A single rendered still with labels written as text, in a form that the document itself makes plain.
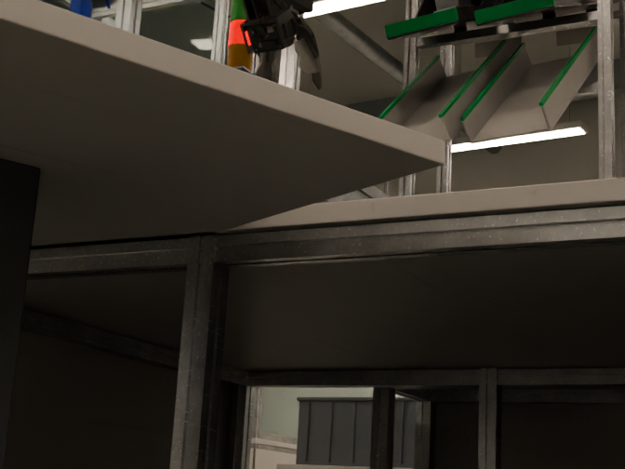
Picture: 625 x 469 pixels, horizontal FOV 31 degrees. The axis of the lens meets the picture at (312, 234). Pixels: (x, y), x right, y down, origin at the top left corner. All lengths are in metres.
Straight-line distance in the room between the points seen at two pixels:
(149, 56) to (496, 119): 0.79
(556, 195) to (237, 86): 0.49
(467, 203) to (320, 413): 2.45
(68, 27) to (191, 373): 0.71
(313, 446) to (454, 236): 2.44
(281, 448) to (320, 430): 3.18
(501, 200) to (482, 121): 0.29
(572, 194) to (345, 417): 2.47
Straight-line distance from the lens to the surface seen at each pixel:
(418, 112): 1.83
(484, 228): 1.46
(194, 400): 1.59
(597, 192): 1.41
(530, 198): 1.43
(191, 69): 1.08
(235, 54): 2.15
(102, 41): 1.04
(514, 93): 1.80
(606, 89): 1.77
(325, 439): 3.83
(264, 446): 6.86
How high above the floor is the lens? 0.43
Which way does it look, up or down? 15 degrees up
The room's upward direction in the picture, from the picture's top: 3 degrees clockwise
